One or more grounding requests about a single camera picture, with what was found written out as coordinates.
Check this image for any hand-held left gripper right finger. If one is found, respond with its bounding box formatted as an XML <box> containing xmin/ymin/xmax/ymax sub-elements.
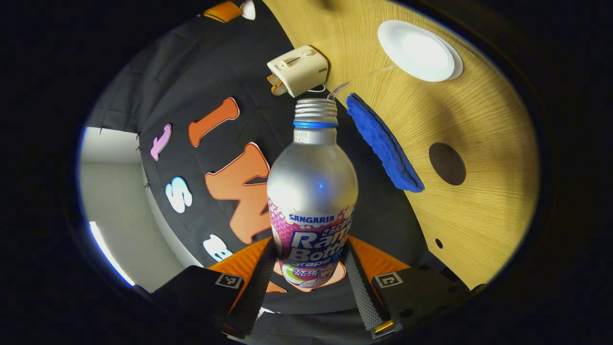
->
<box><xmin>345</xmin><ymin>235</ymin><xmax>479</xmax><ymax>338</ymax></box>

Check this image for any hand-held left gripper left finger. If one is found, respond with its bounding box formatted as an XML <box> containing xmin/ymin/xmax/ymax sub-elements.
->
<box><xmin>152</xmin><ymin>237</ymin><xmax>277</xmax><ymax>338</ymax></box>

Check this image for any silver water bottle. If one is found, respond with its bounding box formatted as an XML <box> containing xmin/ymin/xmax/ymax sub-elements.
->
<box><xmin>266</xmin><ymin>98</ymin><xmax>359</xmax><ymax>289</ymax></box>

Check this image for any dark round coaster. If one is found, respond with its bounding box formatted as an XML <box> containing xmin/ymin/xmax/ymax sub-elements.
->
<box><xmin>429</xmin><ymin>142</ymin><xmax>466</xmax><ymax>186</ymax></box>

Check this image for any white teacup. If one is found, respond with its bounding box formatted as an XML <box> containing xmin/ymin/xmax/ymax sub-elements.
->
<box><xmin>377</xmin><ymin>20</ymin><xmax>464</xmax><ymax>82</ymax></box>

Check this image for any blue towel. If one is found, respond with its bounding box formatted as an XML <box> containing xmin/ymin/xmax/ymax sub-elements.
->
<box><xmin>346</xmin><ymin>93</ymin><xmax>425</xmax><ymax>193</ymax></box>

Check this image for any white toaster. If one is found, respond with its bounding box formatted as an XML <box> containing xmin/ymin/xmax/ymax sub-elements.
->
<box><xmin>267</xmin><ymin>45</ymin><xmax>329</xmax><ymax>98</ymax></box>

